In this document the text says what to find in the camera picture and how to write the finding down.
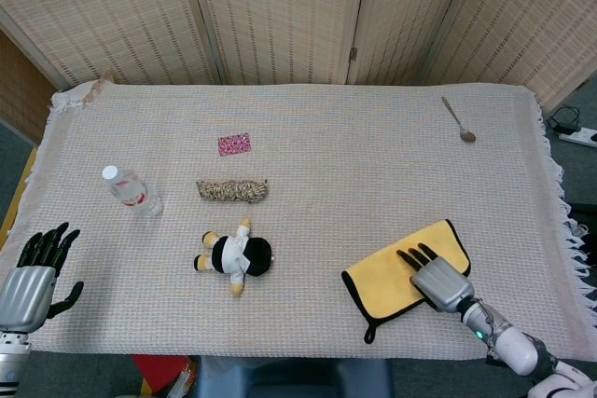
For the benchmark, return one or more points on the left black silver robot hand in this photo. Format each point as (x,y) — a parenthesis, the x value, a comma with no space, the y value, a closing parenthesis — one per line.
(25,293)

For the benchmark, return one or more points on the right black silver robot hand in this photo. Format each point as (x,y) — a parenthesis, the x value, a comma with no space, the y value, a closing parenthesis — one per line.
(440,284)

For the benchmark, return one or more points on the dark grey yellow-backed cloth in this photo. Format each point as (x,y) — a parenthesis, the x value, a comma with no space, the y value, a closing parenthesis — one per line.
(387,286)

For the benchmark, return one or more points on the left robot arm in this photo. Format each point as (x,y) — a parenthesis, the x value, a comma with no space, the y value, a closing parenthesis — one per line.
(11,358)

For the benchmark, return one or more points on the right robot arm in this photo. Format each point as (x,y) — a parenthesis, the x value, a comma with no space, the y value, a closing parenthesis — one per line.
(508,347)

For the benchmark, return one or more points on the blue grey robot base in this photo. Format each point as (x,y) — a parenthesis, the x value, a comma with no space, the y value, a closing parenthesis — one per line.
(294,378)

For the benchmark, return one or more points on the clear plastic water bottle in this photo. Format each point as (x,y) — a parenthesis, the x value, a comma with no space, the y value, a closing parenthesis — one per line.
(133,193)

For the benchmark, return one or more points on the white shoe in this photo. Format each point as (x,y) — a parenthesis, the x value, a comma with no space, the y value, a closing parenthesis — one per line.
(580,229)

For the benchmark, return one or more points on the red object under table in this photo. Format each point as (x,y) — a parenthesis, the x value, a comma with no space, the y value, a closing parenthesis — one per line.
(158,372)

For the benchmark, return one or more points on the metal spoon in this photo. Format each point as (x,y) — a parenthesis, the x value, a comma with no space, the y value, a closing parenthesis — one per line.
(459,120)

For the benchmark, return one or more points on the white power strip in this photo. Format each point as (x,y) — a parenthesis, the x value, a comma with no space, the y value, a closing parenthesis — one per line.
(580,136)

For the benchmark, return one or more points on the black white plush doll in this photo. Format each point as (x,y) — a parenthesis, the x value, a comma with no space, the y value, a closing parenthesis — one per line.
(238,256)

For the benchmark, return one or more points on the brown tape patch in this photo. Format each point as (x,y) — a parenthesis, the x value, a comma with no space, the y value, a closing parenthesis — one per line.
(95,90)

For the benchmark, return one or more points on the beige woven fringed tablecloth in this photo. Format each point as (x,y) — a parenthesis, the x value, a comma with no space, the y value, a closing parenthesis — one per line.
(298,113)

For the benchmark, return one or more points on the metal screen hinge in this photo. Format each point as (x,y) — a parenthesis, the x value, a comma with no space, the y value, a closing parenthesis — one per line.
(353,54)

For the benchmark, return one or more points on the pink patterned card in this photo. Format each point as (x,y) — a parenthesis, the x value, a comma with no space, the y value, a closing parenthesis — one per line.
(234,145)

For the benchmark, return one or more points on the woven bamboo folding screen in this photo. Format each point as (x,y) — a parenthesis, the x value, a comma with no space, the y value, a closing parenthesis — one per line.
(289,11)

